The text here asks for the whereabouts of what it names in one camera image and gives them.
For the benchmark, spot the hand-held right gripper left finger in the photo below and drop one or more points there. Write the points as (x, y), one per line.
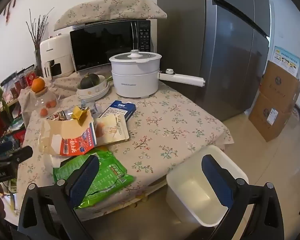
(83, 177)

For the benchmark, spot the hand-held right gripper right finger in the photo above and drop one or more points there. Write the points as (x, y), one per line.
(215, 177)

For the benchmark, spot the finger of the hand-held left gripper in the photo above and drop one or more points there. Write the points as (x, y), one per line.
(1, 148)
(18, 156)

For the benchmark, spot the green snack bag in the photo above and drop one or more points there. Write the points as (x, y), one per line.
(110, 170)

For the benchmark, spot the white plastic bin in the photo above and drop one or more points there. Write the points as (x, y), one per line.
(190, 192)

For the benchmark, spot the red and white paper bag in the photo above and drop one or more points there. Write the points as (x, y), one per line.
(72, 142)

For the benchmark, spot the red drink can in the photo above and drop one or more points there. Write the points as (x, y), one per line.
(55, 116)

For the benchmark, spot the beige snack pouch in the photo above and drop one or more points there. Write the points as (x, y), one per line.
(112, 130)

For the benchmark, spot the yellow wrapper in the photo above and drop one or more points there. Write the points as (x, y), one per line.
(82, 116)

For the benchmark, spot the clear plastic bottle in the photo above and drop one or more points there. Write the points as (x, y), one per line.
(88, 105)

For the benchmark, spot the blue carton box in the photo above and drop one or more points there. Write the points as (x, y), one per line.
(122, 107)

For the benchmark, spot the small kumquat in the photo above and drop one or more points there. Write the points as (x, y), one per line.
(49, 104)
(54, 103)
(43, 112)

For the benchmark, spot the glass jar with wooden lid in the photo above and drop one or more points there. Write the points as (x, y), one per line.
(43, 100)

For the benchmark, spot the large orange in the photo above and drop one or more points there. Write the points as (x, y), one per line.
(38, 85)

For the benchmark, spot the row of red packets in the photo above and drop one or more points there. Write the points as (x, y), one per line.
(28, 78)

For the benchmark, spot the cardboard box with white label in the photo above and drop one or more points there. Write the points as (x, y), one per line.
(265, 120)

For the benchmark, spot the white deep plate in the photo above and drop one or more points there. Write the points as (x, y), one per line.
(90, 97)

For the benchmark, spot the floral sideboard cloth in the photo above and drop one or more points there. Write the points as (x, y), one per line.
(65, 85)

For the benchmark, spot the white flower print bowl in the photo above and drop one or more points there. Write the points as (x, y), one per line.
(98, 88)

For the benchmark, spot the green pumpkin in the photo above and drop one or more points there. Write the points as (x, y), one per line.
(90, 81)

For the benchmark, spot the dark flat box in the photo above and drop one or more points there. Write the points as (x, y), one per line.
(298, 110)

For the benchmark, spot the white electric pot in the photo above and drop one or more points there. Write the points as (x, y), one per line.
(135, 82)

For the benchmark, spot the white air fryer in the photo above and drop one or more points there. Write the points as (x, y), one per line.
(56, 52)

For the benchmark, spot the vase with dry twigs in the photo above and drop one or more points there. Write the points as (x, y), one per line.
(37, 35)

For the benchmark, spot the grey refrigerator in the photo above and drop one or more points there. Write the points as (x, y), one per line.
(227, 55)

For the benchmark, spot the black microwave oven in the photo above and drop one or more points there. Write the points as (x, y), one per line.
(102, 45)

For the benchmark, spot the blue white printed board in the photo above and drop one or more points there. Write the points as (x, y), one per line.
(287, 60)

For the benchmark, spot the floral microwave cover cloth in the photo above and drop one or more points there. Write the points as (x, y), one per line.
(110, 10)

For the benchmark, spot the red wall hanging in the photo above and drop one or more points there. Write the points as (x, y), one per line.
(8, 15)

